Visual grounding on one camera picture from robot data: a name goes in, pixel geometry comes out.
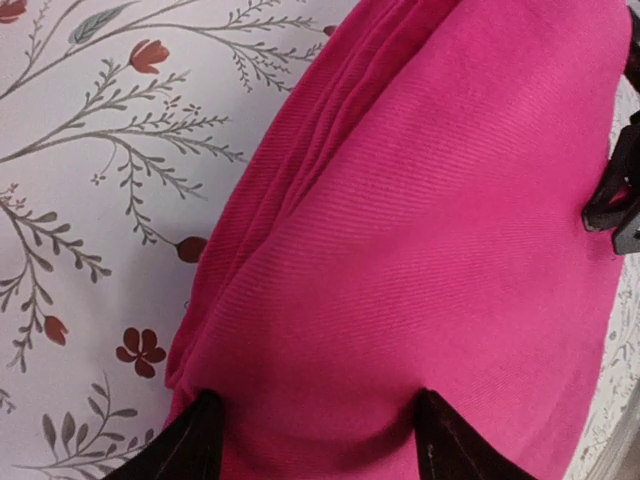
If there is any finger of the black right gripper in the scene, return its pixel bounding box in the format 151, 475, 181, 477
582, 111, 639, 232
612, 209, 640, 256

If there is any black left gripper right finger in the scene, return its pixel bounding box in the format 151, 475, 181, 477
414, 390, 534, 480

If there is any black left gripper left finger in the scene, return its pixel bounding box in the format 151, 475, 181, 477
105, 391, 225, 480

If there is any pink garment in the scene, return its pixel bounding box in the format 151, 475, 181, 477
166, 1, 631, 479

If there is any floral patterned table cloth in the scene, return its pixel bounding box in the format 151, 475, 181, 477
1, 1, 638, 479

